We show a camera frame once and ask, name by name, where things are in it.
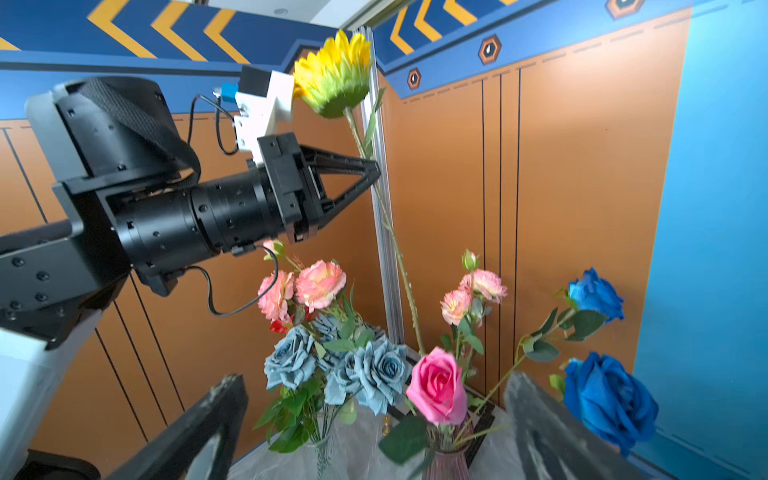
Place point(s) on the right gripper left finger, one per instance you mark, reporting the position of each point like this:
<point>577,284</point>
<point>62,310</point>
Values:
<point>200,444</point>

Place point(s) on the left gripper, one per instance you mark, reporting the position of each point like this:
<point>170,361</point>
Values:
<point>284,194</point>

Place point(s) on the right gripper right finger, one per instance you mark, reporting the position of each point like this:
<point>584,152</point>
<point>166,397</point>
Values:
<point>552,443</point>

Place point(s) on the background small orange sunflower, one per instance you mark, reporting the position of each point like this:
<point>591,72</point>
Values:
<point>336,81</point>

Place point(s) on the clear glass vase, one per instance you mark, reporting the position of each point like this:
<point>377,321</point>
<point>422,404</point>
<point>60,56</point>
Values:
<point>322,457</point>

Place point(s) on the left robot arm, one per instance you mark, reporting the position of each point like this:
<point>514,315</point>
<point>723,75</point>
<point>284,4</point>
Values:
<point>109,141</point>

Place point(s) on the background bouquet in dark vase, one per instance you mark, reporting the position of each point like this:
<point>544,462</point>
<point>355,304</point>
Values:
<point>597,390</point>

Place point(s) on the dark ribbed vase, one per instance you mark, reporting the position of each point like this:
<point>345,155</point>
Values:
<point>448,462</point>

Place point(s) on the checkered chessboard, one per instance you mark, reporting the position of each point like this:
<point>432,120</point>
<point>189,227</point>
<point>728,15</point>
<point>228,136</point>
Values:
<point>481,417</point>

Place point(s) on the red rose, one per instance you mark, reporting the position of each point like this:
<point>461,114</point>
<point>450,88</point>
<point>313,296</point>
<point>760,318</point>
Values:
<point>283,327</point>

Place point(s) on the grey blue roses bunch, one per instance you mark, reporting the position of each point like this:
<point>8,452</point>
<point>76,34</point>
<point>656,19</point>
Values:
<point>322,377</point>

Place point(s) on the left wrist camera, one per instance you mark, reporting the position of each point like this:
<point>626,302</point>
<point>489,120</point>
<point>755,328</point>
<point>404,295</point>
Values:
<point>263,99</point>

